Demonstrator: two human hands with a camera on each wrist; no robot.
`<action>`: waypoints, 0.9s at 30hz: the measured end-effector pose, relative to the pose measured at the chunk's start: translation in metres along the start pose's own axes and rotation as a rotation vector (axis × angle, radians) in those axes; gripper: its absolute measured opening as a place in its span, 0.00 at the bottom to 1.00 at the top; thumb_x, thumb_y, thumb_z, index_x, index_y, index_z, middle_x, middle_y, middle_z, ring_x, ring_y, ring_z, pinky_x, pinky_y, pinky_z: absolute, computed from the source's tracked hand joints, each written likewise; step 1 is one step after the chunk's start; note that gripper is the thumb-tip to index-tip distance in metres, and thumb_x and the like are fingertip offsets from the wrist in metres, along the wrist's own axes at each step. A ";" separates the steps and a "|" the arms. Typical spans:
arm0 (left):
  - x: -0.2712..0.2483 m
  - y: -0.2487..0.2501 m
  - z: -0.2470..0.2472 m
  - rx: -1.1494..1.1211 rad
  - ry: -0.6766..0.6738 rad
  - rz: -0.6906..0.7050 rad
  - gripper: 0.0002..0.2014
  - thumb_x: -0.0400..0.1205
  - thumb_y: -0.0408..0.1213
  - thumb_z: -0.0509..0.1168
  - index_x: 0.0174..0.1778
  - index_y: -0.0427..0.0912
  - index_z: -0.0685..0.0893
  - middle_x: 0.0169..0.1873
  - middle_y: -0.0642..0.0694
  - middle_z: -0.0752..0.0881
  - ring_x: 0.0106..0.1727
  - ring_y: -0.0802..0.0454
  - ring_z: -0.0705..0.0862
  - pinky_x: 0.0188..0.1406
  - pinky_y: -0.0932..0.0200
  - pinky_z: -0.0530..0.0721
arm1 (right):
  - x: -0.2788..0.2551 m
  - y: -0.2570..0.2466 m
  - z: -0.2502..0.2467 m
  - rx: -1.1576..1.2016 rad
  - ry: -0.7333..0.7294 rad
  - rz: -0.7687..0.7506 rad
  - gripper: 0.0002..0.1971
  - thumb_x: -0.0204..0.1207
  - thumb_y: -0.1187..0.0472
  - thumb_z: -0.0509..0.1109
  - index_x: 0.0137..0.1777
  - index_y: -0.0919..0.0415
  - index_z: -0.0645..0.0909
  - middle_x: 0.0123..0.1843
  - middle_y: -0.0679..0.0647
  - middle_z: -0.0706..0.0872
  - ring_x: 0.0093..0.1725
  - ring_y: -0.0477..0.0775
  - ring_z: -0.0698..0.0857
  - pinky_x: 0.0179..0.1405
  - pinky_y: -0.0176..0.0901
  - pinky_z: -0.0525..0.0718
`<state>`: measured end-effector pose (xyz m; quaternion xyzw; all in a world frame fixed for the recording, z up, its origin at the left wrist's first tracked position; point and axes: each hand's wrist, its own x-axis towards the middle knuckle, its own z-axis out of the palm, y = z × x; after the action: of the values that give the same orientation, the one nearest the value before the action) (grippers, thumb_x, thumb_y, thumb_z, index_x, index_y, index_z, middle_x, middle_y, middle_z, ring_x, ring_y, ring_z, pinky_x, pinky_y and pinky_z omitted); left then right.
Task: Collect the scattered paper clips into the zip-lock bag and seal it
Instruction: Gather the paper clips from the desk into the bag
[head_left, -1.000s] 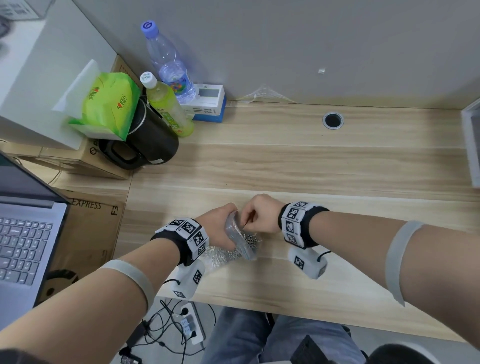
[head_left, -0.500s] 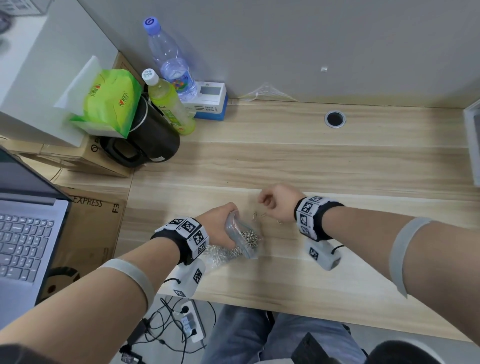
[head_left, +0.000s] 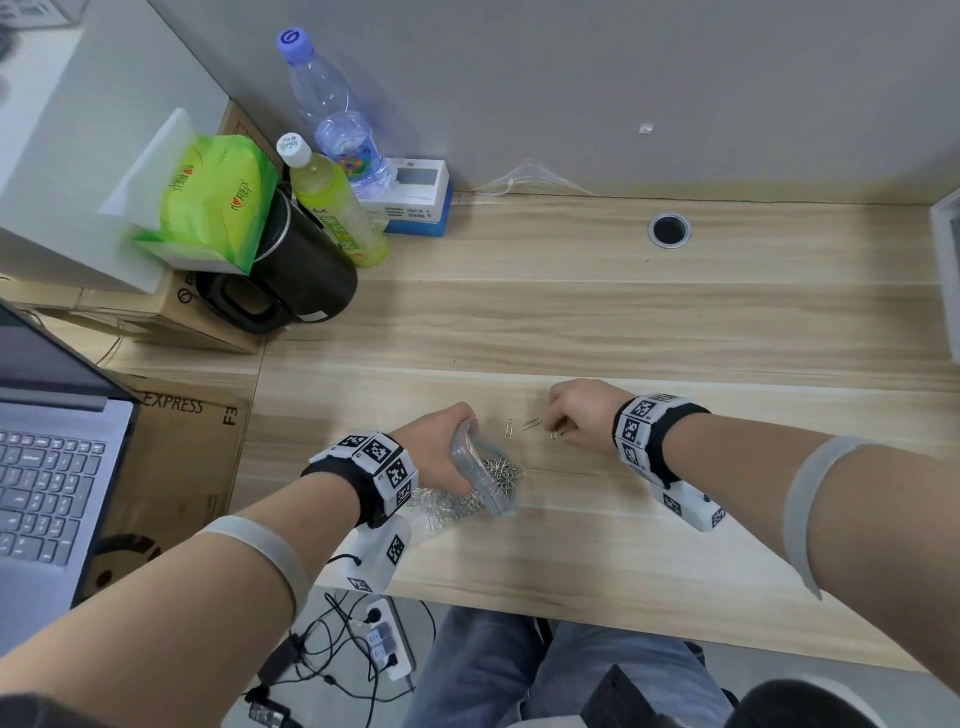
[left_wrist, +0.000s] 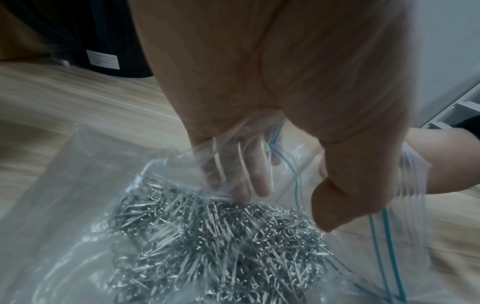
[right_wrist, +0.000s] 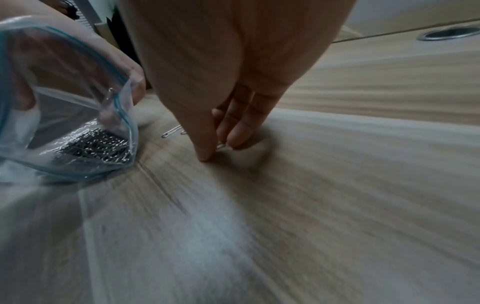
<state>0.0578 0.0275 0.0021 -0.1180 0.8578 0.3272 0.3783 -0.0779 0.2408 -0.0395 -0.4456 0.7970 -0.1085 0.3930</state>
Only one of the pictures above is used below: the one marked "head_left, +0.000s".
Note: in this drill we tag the person's left hand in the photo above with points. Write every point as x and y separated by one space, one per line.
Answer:
431 450

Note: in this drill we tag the person's right hand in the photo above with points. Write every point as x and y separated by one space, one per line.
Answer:
596 412

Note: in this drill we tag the pile of silver paper clips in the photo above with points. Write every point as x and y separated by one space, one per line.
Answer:
442 506
509 428

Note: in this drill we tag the clear plastic zip bag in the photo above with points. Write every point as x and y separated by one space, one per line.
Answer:
495 504

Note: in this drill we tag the person's left forearm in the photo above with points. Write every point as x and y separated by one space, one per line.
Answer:
150 615

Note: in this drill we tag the person's right forearm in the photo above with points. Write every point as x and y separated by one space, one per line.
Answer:
847 525

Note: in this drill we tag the person's dark right sleeve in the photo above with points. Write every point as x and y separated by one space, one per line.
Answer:
802 706

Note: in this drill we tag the person's dark sleeve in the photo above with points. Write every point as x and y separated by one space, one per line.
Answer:
41 714
802 706

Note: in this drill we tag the person's dark left sleeve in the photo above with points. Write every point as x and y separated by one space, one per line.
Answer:
41 714

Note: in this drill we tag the black right wristband with markers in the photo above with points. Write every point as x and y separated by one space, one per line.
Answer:
658 450

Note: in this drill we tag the black wristband with markers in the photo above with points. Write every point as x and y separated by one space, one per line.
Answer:
658 450
341 474

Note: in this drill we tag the light wooden table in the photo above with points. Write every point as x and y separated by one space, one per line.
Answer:
600 322

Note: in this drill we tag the black left wristband with markers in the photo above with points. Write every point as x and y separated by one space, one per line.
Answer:
341 474

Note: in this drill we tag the white power strip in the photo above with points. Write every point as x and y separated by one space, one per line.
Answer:
386 641

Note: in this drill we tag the black kettle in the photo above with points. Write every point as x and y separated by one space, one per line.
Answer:
307 270

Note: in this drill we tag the crumpled clear plastic wrap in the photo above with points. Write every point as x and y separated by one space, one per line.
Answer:
532 180

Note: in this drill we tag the white and blue box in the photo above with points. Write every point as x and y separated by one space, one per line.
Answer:
420 206

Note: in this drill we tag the brown cardboard box black print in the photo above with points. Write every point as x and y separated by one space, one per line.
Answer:
180 472

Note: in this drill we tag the black power adapter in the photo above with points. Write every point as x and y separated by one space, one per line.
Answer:
279 660

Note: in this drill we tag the yellow-green drink bottle white cap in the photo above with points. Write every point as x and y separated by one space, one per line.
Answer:
334 206

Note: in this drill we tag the brown box with circle logo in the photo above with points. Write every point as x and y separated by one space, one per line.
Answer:
180 315

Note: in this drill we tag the black office chair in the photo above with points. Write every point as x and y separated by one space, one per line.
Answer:
615 705

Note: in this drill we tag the small black plug device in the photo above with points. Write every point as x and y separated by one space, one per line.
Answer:
266 714

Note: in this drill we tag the green tissue pack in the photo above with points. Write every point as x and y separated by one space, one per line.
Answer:
214 202

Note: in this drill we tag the clear water bottle purple cap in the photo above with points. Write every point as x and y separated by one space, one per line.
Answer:
334 120

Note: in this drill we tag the brown printed carton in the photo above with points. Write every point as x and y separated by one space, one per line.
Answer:
240 124

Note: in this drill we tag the white drawer organizer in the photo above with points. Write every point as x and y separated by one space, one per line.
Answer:
946 262

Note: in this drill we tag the grey laptop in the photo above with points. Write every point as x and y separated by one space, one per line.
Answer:
45 487

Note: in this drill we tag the white sheet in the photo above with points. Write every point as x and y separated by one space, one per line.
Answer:
146 176

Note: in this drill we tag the large white cabinet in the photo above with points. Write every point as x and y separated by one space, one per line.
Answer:
105 127

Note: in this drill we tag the small white printed carton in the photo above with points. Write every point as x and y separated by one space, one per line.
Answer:
37 9

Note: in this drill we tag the white left wrist camera block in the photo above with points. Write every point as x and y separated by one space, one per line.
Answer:
375 559

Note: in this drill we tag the white wrist camera block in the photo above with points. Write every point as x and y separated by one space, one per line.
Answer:
375 559
694 510

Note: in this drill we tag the white right wrist camera block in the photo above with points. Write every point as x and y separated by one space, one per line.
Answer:
694 510

